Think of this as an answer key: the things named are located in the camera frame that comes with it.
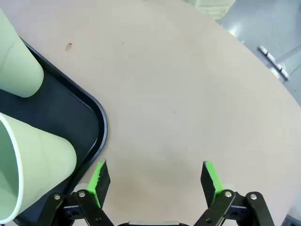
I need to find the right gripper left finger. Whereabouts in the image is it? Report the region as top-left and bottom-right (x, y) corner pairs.
(37, 159), (116, 226)

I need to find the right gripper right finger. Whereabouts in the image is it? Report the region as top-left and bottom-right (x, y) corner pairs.
(192, 161), (276, 226)

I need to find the pale green plastic cup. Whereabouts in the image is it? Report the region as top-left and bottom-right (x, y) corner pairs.
(0, 112), (78, 224)
(0, 8), (45, 98)

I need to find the black plastic serving tray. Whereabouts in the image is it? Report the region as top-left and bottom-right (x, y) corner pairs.
(0, 37), (108, 226)

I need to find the grey metal floor bracket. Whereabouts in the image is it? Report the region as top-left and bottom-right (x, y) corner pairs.
(258, 45), (290, 80)

